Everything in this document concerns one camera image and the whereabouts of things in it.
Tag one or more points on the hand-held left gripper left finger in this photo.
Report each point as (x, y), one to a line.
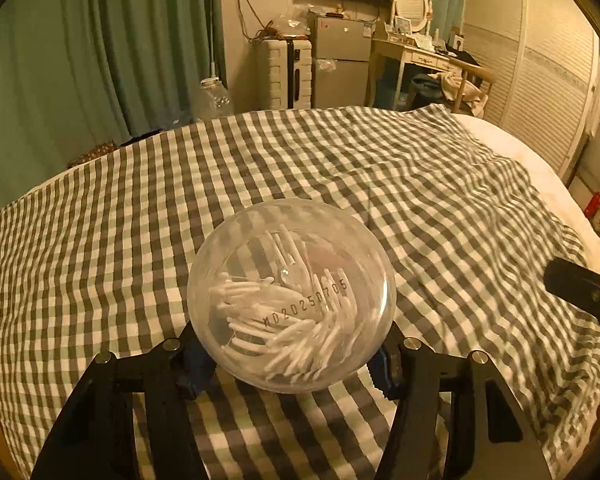
(197, 365)

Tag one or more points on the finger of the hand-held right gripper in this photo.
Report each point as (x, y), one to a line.
(580, 290)

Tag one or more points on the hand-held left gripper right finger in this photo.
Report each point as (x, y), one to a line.
(382, 370)

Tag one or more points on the clear round cotton swab container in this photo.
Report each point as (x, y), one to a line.
(290, 240)

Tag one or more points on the red canister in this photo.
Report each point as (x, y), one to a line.
(595, 205)

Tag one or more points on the white duvet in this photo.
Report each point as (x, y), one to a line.
(555, 200)

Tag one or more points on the beige clothes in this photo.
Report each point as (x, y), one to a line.
(460, 90)

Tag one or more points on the louvered wardrobe doors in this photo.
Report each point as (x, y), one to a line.
(540, 60)

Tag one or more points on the patterned box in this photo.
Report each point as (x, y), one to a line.
(92, 152)

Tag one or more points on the wooden chair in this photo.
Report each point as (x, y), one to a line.
(480, 72)

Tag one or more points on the dark blue cloth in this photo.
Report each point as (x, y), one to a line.
(425, 87)

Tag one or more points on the black item on table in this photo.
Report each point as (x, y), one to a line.
(462, 55)

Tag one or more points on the clear water jug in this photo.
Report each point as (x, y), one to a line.
(212, 100)

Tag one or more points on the white dressing table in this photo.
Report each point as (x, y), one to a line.
(410, 52)

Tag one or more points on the white suitcase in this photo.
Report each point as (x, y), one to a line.
(280, 75)

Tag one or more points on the silver mini fridge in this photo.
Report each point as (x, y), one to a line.
(340, 60)

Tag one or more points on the wide green curtain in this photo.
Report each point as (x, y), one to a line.
(80, 60)

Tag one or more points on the white oval mirror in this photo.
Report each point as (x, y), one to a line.
(411, 5)

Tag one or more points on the clear plastic bags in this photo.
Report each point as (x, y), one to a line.
(287, 25)

